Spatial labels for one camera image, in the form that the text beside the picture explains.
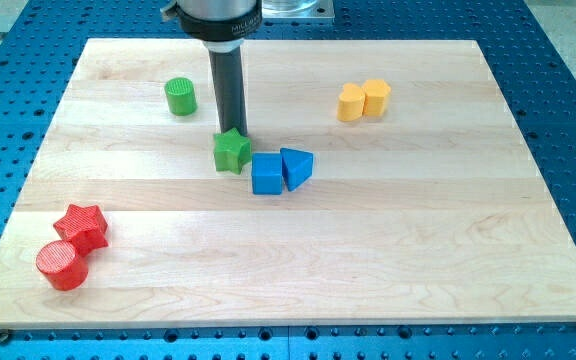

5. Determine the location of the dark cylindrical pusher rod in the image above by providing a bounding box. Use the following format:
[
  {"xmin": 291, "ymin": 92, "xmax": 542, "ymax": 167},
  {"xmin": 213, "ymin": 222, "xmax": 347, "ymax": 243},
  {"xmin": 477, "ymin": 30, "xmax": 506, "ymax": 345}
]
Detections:
[{"xmin": 209, "ymin": 47, "xmax": 248, "ymax": 136}]

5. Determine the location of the green cylinder block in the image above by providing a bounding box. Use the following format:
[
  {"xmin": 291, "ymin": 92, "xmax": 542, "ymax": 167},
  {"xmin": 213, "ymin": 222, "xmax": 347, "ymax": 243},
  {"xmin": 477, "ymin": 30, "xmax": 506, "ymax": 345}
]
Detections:
[{"xmin": 164, "ymin": 77, "xmax": 197, "ymax": 116}]

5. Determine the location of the green star block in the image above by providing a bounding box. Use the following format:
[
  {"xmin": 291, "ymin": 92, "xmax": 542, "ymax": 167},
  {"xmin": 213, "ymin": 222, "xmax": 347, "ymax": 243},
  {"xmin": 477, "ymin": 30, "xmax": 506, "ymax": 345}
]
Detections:
[{"xmin": 213, "ymin": 128, "xmax": 252, "ymax": 174}]

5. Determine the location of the red star block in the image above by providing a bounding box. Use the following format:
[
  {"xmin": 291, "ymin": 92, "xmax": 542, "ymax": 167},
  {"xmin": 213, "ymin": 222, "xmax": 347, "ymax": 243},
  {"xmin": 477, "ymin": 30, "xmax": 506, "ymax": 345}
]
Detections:
[{"xmin": 53, "ymin": 204, "xmax": 109, "ymax": 257}]

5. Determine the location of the blue cube block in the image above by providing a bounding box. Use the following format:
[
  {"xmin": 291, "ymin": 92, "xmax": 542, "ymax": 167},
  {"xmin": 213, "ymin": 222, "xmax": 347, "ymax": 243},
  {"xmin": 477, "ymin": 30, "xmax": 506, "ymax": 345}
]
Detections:
[{"xmin": 252, "ymin": 153, "xmax": 283, "ymax": 195}]

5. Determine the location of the blue triangle block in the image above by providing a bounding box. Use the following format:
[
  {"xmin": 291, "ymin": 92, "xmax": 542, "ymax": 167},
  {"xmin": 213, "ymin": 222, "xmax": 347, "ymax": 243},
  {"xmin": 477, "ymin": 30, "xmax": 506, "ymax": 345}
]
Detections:
[{"xmin": 280, "ymin": 148, "xmax": 314, "ymax": 191}]

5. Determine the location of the yellow heart block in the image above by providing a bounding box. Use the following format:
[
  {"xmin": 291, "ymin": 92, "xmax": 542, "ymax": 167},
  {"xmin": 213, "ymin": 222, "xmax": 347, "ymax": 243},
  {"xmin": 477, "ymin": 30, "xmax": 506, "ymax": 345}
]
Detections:
[{"xmin": 337, "ymin": 83, "xmax": 365, "ymax": 122}]

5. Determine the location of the yellow pentagon block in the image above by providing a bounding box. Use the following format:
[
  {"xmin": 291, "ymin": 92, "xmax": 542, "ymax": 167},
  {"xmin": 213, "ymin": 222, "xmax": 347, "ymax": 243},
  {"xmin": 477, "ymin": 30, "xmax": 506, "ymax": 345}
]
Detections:
[{"xmin": 362, "ymin": 79, "xmax": 392, "ymax": 117}]

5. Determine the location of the light wooden board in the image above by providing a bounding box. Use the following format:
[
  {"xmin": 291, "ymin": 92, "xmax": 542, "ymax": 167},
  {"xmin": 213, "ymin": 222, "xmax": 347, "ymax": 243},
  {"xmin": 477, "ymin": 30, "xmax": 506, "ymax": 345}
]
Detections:
[{"xmin": 0, "ymin": 38, "xmax": 576, "ymax": 329}]

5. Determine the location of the red cylinder block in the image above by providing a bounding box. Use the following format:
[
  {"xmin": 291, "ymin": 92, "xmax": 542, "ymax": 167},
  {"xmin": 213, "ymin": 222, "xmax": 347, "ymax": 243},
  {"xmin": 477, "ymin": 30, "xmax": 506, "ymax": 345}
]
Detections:
[{"xmin": 35, "ymin": 240, "xmax": 88, "ymax": 291}]

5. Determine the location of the metal base plate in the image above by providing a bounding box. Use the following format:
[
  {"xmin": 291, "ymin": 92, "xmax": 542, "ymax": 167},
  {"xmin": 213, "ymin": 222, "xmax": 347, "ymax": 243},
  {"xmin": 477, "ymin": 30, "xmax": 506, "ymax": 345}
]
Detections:
[{"xmin": 262, "ymin": 0, "xmax": 335, "ymax": 23}]

